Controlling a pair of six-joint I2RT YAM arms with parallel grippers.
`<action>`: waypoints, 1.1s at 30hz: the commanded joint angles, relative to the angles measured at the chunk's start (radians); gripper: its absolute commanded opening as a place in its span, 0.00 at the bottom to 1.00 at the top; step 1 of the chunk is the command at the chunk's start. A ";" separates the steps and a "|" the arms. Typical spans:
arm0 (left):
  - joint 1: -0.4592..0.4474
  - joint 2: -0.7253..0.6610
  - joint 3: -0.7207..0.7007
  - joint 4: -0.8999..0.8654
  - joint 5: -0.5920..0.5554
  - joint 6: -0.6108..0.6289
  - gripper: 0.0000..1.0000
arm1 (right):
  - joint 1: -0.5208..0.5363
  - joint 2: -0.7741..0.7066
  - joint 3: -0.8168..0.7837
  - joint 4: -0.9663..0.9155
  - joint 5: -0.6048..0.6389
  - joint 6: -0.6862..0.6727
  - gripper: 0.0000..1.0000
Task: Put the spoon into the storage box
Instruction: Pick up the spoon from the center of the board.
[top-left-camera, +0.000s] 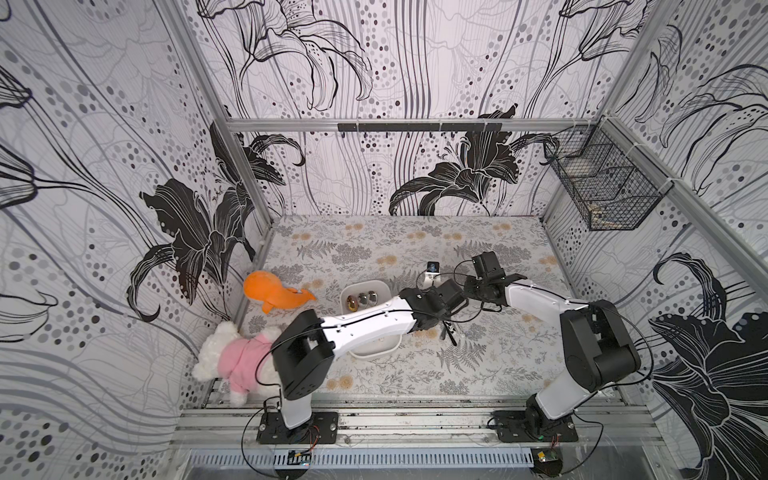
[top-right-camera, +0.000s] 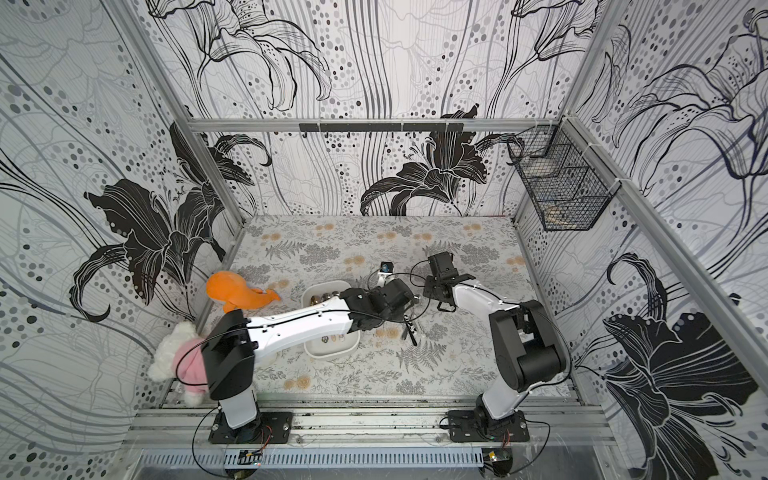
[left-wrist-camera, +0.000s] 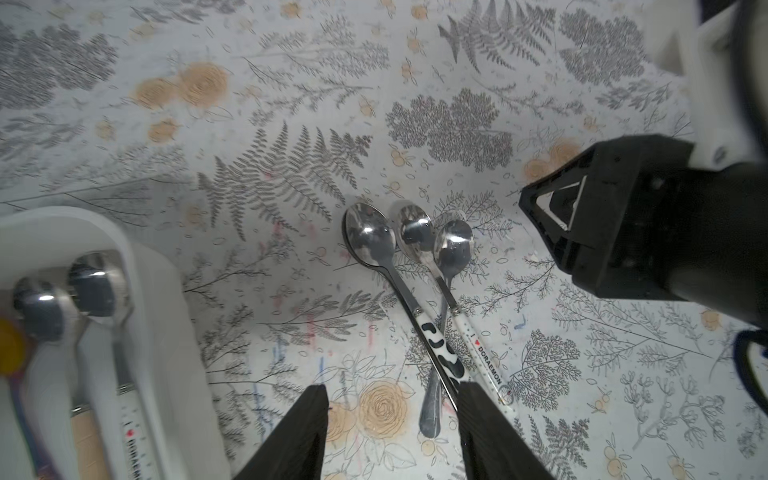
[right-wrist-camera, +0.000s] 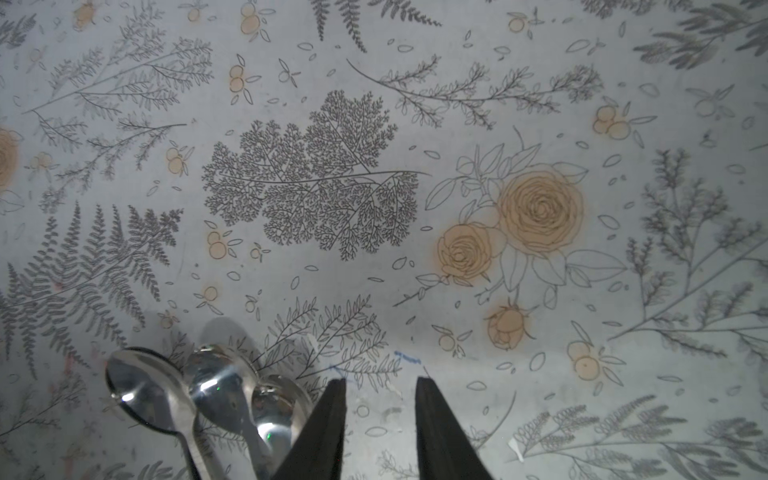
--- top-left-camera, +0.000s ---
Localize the black handled spoon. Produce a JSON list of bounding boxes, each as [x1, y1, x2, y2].
[[439, 321, 458, 347]]

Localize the white rectangular storage box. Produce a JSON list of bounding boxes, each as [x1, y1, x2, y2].
[[340, 280, 402, 361]]

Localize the iridescent rainbow metal spoon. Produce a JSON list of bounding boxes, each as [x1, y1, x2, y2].
[[346, 297, 359, 312]]

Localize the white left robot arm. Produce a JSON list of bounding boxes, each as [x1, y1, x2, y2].
[[270, 280, 468, 429]]

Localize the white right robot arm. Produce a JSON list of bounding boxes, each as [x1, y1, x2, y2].
[[464, 251, 642, 429]]

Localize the orange plush toy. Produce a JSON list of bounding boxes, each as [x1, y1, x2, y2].
[[243, 271, 316, 314]]

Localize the white pink plush toy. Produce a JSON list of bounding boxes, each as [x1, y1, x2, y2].
[[191, 321, 281, 408]]

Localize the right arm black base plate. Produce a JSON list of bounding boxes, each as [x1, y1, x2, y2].
[[486, 409, 579, 444]]

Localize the white slotted cable duct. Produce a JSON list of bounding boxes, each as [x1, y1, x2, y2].
[[273, 447, 535, 470]]

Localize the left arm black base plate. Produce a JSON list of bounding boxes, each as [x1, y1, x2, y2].
[[257, 411, 339, 446]]

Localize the black wire basket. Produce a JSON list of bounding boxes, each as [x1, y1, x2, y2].
[[543, 125, 673, 231]]

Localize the black bar on rail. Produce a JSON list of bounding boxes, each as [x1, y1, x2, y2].
[[337, 121, 502, 132]]

